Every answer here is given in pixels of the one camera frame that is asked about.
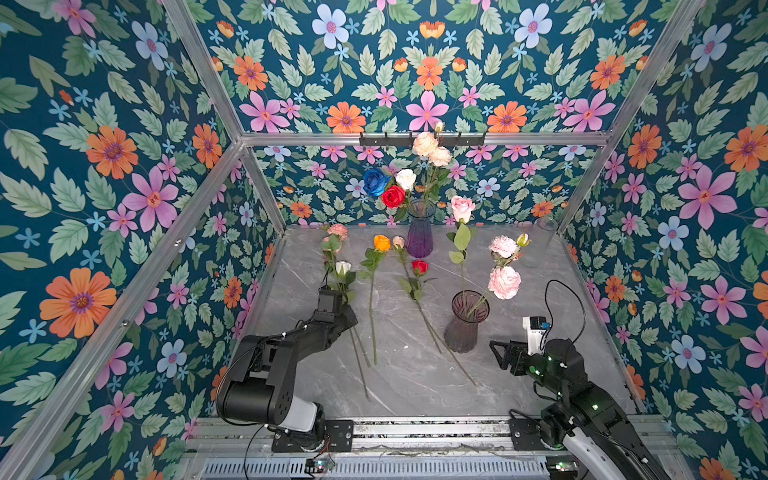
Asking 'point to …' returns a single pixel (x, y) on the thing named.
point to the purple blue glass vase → (420, 234)
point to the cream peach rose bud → (398, 240)
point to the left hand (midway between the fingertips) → (353, 306)
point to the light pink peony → (504, 281)
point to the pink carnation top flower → (338, 229)
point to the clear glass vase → (541, 237)
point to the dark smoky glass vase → (468, 308)
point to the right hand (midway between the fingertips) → (499, 344)
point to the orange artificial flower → (375, 259)
